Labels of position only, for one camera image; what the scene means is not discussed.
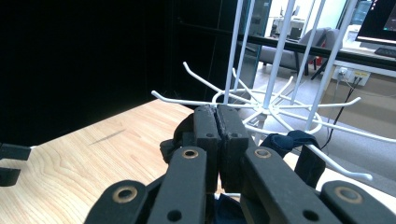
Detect black monitor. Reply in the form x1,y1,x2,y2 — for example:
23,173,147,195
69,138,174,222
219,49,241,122
354,0,396,47

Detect black bow tie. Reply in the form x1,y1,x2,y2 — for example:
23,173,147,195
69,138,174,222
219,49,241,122
159,112,327,224

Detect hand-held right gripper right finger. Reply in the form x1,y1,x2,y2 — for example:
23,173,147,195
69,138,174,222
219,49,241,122
217,105,250,192

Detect black horizontal bar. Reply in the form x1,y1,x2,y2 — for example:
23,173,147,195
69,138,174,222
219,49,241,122
236,33,396,72

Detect white wire display rack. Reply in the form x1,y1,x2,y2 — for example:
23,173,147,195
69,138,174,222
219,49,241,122
151,0,396,183

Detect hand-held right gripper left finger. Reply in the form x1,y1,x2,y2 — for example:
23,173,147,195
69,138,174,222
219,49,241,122
193,105,222,192

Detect black power cable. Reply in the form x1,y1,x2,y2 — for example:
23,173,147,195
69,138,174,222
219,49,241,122
320,77,360,151

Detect grey armchair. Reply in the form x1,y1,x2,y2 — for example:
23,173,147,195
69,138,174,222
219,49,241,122
259,26,344,72

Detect white power socket strip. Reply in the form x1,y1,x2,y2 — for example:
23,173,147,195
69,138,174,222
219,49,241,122
332,65,372,86

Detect black keyboard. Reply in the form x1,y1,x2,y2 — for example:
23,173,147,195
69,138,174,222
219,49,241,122
373,46,396,59

